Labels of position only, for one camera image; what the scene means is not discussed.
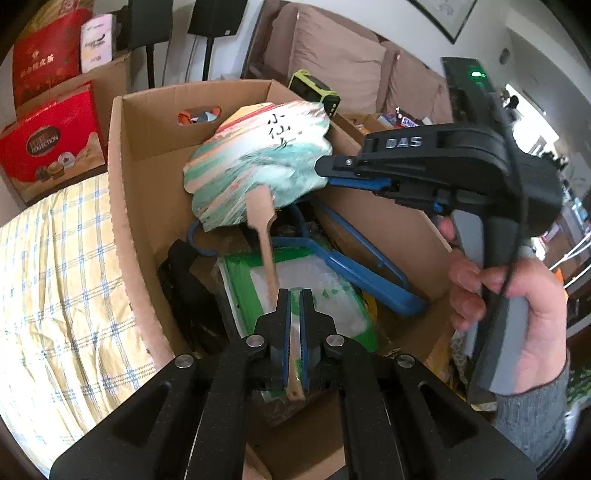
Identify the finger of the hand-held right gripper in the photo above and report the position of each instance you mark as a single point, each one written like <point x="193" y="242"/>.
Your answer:
<point x="364" y="184"/>
<point x="341" y="166"/>

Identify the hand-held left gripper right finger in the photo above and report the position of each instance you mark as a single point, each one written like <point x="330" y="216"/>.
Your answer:
<point x="304" y="332"/>

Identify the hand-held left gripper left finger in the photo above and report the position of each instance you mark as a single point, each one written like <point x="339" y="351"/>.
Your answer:
<point x="284" y="323"/>

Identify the green and white plastic bag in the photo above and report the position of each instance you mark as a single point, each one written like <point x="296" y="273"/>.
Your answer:
<point x="332" y="286"/>

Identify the painted paper hand fan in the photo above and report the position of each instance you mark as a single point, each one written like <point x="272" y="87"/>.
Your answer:
<point x="258" y="152"/>

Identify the brown cardboard box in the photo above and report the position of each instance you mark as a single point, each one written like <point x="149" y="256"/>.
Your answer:
<point x="147" y="152"/>

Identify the person's right forearm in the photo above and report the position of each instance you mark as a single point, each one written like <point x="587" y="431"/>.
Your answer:
<point x="531" y="424"/>

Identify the person's right hand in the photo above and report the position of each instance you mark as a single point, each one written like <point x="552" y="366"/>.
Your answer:
<point x="545" y="323"/>

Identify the cardboard tray of snacks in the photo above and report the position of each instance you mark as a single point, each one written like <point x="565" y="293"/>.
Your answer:
<point x="369" y="122"/>

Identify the beige sofa cushion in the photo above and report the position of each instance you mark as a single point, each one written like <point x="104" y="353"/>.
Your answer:
<point x="332" y="55"/>
<point x="415" y="87"/>

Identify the green portable radio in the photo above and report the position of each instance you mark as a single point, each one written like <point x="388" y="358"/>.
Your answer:
<point x="314" y="85"/>

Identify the brown sofa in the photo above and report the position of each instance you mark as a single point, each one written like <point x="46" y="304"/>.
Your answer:
<point x="397" y="50"/>

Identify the black speaker stand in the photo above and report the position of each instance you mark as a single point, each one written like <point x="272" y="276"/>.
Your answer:
<point x="151" y="67"/>
<point x="208" y="57"/>

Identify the black speaker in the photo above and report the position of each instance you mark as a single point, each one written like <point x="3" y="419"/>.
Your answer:
<point x="147" y="23"/>
<point x="217" y="16"/>

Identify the yellow checked tablecloth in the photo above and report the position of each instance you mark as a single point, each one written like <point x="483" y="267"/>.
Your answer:
<point x="69" y="277"/>

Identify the brown shipping carton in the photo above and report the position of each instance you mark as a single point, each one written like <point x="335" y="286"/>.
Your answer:
<point x="115" y="74"/>

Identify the white and pink box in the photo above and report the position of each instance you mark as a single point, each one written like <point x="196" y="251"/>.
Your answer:
<point x="97" y="41"/>

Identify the red chocolate gift box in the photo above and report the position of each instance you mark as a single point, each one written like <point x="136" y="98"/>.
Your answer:
<point x="55" y="138"/>

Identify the red tea gift box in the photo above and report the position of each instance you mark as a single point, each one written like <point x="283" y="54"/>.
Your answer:
<point x="46" y="60"/>

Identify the framed wall painting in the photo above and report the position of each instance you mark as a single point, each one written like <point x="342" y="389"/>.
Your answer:
<point x="443" y="14"/>

